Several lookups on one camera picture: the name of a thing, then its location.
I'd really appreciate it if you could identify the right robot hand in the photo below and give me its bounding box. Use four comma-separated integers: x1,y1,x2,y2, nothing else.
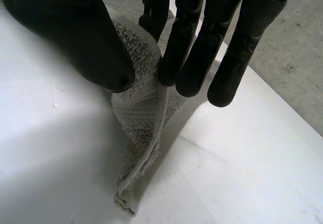
0,0,323,107

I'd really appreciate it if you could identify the grey towel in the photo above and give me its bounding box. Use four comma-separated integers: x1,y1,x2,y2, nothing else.
0,0,210,217

